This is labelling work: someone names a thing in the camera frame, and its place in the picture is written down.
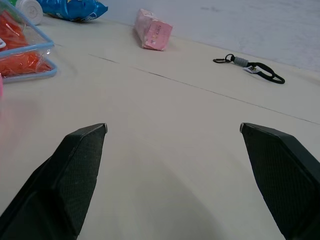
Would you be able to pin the white bottle cap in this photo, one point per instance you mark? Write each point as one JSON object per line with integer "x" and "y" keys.
{"x": 31, "y": 11}

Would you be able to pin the pink object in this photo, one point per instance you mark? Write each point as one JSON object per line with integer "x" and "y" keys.
{"x": 0, "y": 86}

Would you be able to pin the blue snack bag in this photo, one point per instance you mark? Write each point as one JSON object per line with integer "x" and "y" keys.
{"x": 75, "y": 8}

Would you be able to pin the clear pouch with orange contents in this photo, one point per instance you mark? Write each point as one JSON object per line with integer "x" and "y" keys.
{"x": 23, "y": 47}

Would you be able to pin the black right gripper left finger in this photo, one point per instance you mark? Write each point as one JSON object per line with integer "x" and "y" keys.
{"x": 67, "y": 180}

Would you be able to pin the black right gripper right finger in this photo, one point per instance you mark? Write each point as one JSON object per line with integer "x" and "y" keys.
{"x": 282, "y": 180}

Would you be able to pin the pink tissue pack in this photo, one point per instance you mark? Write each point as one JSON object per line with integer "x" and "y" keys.
{"x": 152, "y": 31}

